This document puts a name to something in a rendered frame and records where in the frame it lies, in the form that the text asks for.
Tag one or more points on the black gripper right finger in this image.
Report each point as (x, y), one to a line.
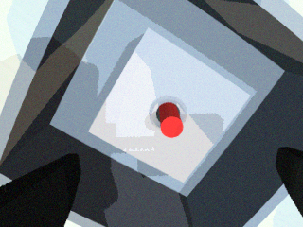
(289, 165)

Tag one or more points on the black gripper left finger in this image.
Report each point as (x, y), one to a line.
(43, 197)

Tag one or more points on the red peg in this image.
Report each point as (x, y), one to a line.
(170, 121)

